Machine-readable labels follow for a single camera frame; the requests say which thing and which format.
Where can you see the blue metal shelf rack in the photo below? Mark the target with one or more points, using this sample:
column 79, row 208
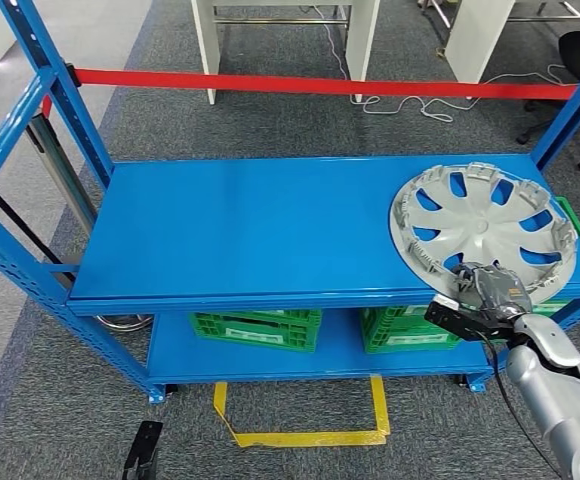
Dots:
column 220, row 225

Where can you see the black barrier belt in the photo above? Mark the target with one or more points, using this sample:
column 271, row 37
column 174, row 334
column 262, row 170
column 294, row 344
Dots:
column 27, row 228

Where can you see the white desk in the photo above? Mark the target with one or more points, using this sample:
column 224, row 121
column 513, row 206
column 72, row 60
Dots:
column 477, row 36
column 362, row 40

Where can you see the chrome stanchion post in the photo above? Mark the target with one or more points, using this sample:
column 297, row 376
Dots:
column 60, row 169

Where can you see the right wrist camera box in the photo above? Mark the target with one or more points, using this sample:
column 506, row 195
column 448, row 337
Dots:
column 460, row 323

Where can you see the silver plastic wheel cover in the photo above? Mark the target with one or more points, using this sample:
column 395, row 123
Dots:
column 485, row 225

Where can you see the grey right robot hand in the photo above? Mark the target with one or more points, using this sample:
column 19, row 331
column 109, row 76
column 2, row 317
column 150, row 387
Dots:
column 500, row 291

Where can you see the red barrier belt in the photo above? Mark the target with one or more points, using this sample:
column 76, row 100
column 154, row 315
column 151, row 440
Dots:
column 320, row 85

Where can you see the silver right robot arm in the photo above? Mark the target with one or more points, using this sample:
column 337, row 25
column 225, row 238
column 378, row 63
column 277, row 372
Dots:
column 560, row 397

